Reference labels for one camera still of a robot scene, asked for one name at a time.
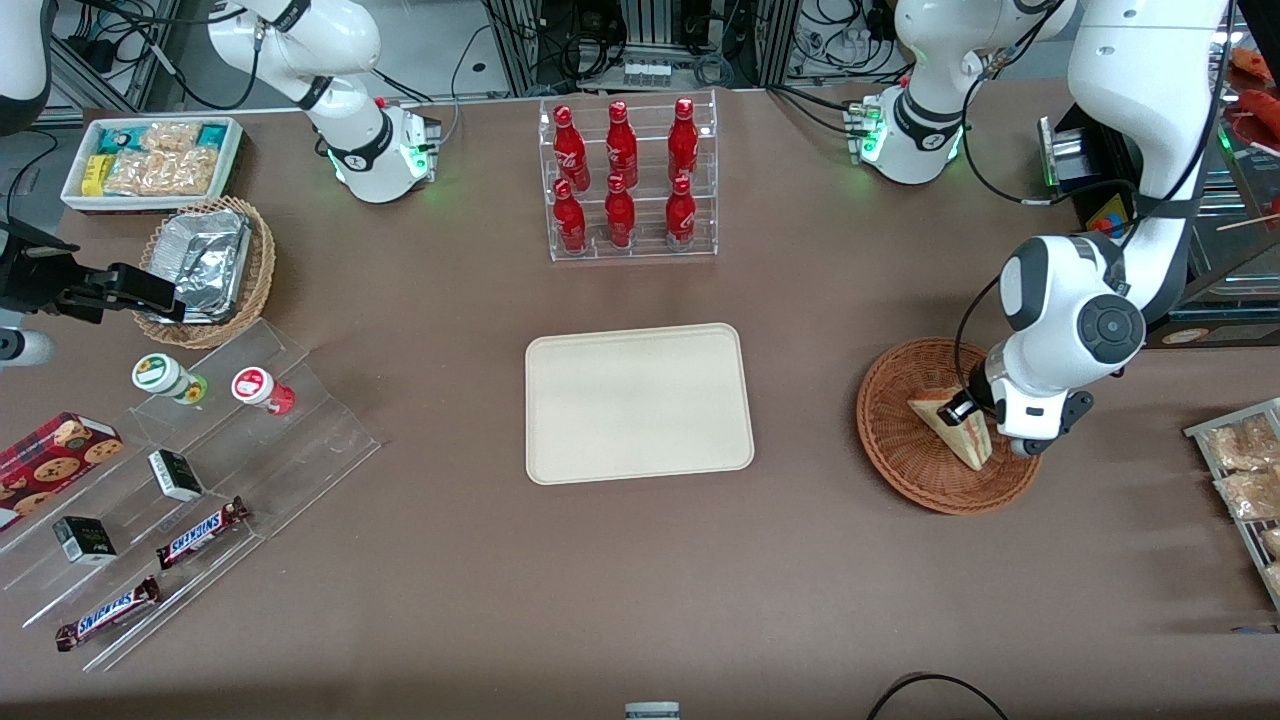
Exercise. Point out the small black box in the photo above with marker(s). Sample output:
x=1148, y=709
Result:
x=85, y=540
x=175, y=475

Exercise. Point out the white power strip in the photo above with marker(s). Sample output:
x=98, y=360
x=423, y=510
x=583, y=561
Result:
x=646, y=73

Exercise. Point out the green lid yogurt cup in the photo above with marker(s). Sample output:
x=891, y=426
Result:
x=160, y=373

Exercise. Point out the red lid yogurt cup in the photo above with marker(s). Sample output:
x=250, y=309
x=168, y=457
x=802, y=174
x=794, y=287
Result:
x=255, y=386

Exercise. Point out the clear bag of crackers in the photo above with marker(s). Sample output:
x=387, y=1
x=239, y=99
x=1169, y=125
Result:
x=170, y=135
x=165, y=172

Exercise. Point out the brown round wicker basket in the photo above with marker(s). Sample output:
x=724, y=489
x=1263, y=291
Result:
x=900, y=450

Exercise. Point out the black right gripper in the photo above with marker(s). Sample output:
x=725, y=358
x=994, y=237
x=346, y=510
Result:
x=38, y=277

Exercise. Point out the aluminium foil container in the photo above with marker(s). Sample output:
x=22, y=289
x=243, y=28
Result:
x=205, y=260

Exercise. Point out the wooden skewer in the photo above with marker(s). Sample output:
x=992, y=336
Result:
x=1250, y=222

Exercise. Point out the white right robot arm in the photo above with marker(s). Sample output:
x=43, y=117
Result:
x=370, y=140

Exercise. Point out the grey device edge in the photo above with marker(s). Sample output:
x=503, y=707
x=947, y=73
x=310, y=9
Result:
x=652, y=712

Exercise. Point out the red food piece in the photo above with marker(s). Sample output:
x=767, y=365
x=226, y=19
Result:
x=1262, y=112
x=1258, y=62

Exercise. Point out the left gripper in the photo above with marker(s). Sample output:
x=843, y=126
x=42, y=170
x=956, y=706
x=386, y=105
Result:
x=975, y=397

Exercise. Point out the bagged pastry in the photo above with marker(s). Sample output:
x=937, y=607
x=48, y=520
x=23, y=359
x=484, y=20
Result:
x=1245, y=445
x=1250, y=495
x=1272, y=542

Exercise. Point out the yellow snack packet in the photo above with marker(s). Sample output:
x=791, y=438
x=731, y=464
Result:
x=94, y=175

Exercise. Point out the white snack bin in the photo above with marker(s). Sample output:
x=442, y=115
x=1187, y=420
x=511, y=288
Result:
x=75, y=195

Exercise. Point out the teal snack packet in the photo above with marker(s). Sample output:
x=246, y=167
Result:
x=122, y=138
x=212, y=135

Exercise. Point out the snickers chocolate bar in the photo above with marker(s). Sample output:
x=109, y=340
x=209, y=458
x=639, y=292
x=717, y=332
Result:
x=105, y=612
x=200, y=533

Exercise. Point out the red cookie box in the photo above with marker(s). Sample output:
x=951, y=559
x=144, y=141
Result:
x=50, y=460

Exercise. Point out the tan wicker basket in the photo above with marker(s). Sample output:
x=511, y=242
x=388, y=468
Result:
x=262, y=270

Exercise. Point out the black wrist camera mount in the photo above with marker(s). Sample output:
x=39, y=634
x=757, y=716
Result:
x=1078, y=410

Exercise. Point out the cream rectangular tray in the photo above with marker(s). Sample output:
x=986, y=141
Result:
x=640, y=405

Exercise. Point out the triangular sandwich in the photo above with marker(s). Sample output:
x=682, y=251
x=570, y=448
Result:
x=962, y=438

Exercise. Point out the aluminium frame structure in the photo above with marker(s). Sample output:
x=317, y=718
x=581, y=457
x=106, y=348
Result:
x=640, y=30

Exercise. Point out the clear acrylic bottle rack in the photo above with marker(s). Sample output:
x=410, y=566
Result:
x=640, y=250

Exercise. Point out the clear acrylic stepped display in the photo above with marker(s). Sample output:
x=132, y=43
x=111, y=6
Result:
x=300, y=440

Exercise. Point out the red cola bottle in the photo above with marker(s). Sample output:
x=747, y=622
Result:
x=683, y=140
x=570, y=145
x=570, y=220
x=621, y=140
x=620, y=215
x=680, y=215

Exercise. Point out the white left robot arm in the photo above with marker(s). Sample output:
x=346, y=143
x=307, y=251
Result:
x=1150, y=80

